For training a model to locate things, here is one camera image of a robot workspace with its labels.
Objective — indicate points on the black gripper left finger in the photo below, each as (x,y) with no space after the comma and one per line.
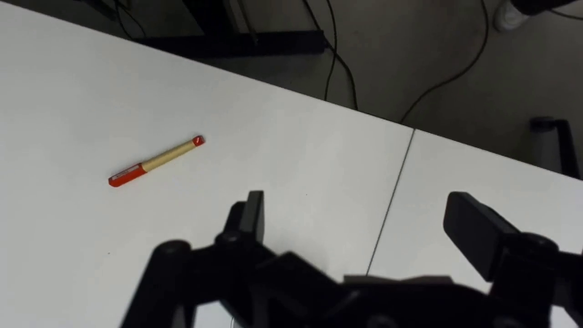
(243,224)

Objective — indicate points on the dark table frame bar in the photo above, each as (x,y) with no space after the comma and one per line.
(243,44)

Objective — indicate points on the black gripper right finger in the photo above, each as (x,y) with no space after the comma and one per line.
(485,237)

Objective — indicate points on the red and beige pen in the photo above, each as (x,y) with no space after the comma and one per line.
(157,161)

